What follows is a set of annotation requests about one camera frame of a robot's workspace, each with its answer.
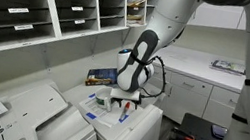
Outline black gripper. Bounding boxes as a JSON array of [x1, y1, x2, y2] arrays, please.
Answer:
[[111, 95, 143, 115]]

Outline red marker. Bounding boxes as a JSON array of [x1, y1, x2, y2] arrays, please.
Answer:
[[118, 100, 132, 123]]

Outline green and white mug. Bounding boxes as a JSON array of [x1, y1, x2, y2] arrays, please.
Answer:
[[92, 85, 117, 114]]

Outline blue tape piece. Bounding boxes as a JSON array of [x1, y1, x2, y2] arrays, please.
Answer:
[[85, 112, 98, 121], [118, 113, 130, 125], [87, 92, 97, 100]]

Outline white paper sheet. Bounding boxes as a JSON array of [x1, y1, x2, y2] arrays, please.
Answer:
[[75, 89, 135, 131]]

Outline dark blue book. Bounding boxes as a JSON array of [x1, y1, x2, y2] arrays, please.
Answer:
[[84, 63, 120, 91]]

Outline white counter base cabinet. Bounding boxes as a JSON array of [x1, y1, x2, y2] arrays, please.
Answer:
[[139, 42, 249, 134]]

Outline white office printer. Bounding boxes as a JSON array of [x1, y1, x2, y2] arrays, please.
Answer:
[[0, 71, 107, 140]]

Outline white slot label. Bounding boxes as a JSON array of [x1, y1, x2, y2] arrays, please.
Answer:
[[7, 5, 30, 17], [71, 5, 84, 13], [74, 18, 86, 26], [13, 21, 35, 34]]

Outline papers in sorter slot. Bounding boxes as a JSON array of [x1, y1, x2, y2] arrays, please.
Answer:
[[122, 0, 149, 28]]

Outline magazine stack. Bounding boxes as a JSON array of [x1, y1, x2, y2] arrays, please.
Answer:
[[209, 57, 247, 78]]

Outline white mail sorter shelf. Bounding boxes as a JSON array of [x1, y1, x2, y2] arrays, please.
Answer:
[[0, 0, 164, 87]]

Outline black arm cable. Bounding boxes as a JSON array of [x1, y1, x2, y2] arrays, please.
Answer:
[[124, 51, 171, 102]]

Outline black clamp orange handle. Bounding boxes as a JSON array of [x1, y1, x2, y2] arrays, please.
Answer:
[[169, 126, 197, 140]]

